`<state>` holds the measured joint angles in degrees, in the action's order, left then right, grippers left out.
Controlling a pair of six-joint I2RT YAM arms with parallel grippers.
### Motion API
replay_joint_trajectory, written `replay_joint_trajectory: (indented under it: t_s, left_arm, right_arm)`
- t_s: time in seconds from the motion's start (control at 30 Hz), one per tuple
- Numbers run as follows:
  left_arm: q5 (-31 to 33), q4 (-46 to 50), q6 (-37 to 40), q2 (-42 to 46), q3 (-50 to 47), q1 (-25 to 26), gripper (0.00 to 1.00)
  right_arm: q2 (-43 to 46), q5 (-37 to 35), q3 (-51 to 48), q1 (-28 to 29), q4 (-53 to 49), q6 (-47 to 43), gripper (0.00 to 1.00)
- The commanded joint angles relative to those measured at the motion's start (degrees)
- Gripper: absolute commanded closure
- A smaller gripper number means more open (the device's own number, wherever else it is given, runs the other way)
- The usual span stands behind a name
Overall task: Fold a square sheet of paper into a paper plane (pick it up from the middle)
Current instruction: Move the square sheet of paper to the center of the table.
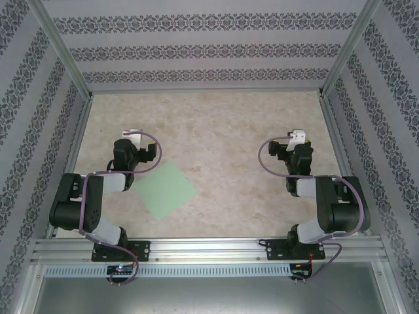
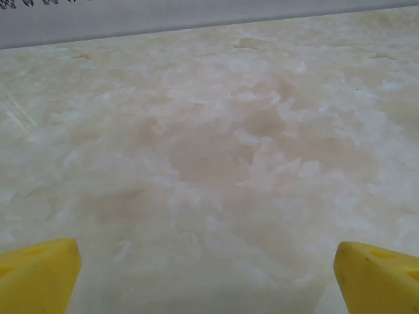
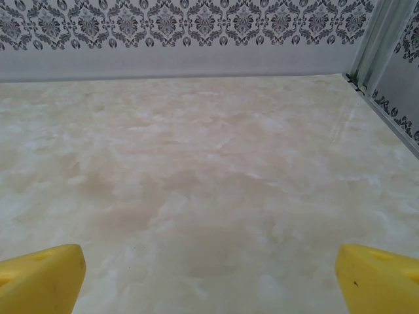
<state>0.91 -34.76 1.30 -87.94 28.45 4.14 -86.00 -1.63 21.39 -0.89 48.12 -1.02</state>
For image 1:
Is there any light green paper sheet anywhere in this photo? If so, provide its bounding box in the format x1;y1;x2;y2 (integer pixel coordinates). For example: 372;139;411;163
132;160;198;222

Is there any small circuit board with pins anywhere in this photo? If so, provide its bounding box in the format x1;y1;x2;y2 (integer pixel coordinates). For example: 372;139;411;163
290;262;314;279

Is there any small circuit board green light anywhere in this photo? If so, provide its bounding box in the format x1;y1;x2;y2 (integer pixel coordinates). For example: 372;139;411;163
106;265;134;275

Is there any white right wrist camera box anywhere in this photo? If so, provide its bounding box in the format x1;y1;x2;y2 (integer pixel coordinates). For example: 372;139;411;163
287;129;307;152

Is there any aluminium table side rail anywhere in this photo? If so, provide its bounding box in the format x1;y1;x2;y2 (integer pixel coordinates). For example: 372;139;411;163
318;93;374;237
44;94;96;239

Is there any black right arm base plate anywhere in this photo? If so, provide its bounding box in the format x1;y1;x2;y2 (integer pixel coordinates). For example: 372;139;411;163
265;238;327;262

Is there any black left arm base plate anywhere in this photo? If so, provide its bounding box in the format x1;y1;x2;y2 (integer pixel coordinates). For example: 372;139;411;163
91;240;152;263

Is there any aluminium frame post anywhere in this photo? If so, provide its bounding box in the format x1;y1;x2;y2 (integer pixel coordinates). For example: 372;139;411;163
25;0;94;99
318;0;384;99

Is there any long aluminium mounting rail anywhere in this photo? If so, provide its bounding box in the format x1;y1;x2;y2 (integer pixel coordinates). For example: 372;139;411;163
31;237;390;263

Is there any slotted grey cable duct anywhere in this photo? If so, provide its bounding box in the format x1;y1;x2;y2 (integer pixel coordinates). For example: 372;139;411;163
44;264;293;277

